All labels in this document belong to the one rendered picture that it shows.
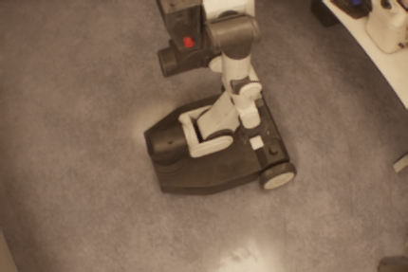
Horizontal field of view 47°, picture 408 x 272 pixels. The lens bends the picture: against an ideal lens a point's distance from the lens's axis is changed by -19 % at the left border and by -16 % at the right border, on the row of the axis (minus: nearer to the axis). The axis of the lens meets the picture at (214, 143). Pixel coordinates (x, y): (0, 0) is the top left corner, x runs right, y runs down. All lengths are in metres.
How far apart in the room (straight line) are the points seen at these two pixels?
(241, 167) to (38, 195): 1.15
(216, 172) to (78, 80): 1.08
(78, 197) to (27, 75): 0.96
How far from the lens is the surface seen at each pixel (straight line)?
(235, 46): 1.59
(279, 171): 2.62
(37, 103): 3.22
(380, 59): 2.40
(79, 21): 3.51
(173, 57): 1.97
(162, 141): 2.51
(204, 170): 2.65
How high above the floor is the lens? 2.62
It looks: 65 degrees down
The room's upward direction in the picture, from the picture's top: 1 degrees counter-clockwise
